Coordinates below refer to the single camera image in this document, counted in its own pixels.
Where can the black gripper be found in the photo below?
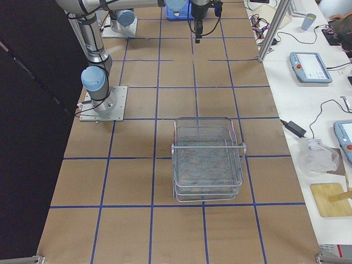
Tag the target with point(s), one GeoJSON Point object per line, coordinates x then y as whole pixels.
{"type": "Point", "coordinates": [198, 11]}

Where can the silver mesh stacked tray shelf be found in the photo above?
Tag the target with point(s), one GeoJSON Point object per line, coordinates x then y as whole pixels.
{"type": "Point", "coordinates": [206, 159]}

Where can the beige tray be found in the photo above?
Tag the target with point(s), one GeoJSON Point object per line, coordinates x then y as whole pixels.
{"type": "Point", "coordinates": [267, 12]}

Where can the light blue cup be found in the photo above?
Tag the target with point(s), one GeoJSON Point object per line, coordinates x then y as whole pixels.
{"type": "Point", "coordinates": [308, 21]}

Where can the upper blue teach pendant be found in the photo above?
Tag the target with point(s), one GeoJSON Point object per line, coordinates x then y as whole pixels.
{"type": "Point", "coordinates": [309, 68]}

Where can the blue teach pendant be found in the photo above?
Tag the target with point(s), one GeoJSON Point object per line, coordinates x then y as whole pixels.
{"type": "Point", "coordinates": [309, 68]}
{"type": "Point", "coordinates": [342, 130]}

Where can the black power adapter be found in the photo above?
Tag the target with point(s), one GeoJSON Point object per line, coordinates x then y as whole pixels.
{"type": "Point", "coordinates": [295, 129]}

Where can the clear plastic bag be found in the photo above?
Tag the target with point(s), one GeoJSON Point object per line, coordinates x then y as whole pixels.
{"type": "Point", "coordinates": [316, 157]}

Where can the lower blue teach pendant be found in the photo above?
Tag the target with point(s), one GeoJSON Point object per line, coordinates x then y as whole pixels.
{"type": "Point", "coordinates": [342, 130]}

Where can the wooden board with stand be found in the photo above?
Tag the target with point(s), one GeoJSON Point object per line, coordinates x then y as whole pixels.
{"type": "Point", "coordinates": [331, 199]}

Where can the aluminium frame post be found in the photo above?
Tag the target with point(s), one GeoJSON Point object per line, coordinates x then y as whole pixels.
{"type": "Point", "coordinates": [276, 21]}

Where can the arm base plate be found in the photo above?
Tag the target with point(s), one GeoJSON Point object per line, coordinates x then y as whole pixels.
{"type": "Point", "coordinates": [111, 109]}
{"type": "Point", "coordinates": [119, 31]}

